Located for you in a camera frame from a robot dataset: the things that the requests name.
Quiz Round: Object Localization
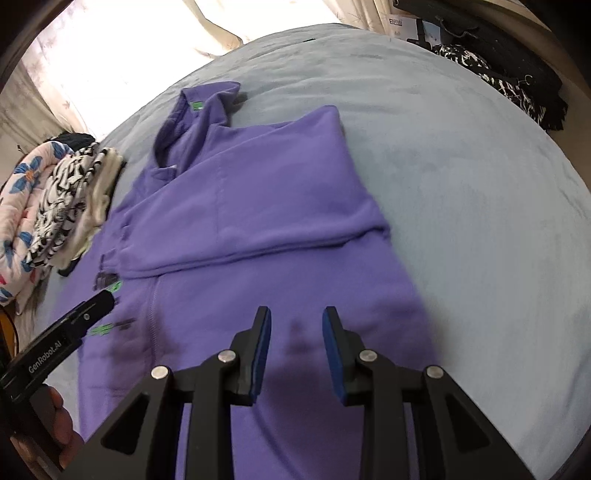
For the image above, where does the long black bag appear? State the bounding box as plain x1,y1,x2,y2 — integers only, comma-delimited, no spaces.
392,0,570,133

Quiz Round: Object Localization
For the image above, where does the pink floral quilt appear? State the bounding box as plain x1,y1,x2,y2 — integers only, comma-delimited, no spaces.
0,141,70,305

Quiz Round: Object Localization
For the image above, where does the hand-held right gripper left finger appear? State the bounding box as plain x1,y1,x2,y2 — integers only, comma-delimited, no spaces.
69,306,273,480

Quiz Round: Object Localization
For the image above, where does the white printed box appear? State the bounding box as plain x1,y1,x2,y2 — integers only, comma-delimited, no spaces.
382,8,422,43

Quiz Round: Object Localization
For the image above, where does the zebra print cloth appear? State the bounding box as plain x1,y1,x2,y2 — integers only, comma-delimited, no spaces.
25,143,103,268

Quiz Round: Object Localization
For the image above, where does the blue flat box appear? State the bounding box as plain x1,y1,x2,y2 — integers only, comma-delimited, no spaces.
422,20,445,48

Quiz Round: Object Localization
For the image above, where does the purple sweatshirt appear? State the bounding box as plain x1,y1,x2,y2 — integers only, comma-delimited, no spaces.
76,80,444,480

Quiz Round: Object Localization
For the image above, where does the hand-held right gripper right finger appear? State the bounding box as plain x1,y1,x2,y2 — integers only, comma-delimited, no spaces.
322,305,541,480

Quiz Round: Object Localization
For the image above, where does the black and white patterned cloth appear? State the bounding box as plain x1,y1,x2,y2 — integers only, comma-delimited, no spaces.
431,44,550,125

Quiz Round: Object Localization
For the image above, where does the grey-blue bed blanket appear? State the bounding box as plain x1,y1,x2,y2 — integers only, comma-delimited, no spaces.
14,23,591,480

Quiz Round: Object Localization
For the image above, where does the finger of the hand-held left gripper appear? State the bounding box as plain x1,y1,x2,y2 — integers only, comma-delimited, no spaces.
61,291,116,343

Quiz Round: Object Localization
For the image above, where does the person's left hand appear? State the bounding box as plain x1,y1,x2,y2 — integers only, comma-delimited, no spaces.
45,386,86,468

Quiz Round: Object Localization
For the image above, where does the dark cloth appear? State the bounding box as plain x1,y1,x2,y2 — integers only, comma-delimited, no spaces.
46,132,96,148

